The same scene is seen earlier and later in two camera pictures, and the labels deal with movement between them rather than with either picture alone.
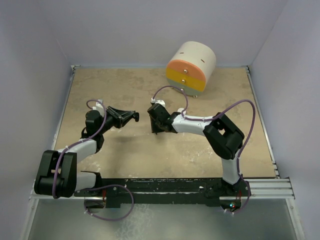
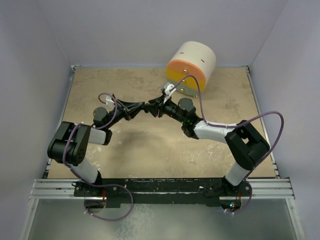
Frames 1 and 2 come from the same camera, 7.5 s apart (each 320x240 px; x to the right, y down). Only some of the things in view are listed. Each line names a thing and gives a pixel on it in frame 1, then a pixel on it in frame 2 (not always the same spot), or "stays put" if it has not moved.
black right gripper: [155, 129] to [154, 109]
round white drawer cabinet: [191, 66] stays put
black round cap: [137, 117] to [146, 108]
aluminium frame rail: [258, 189] stays put
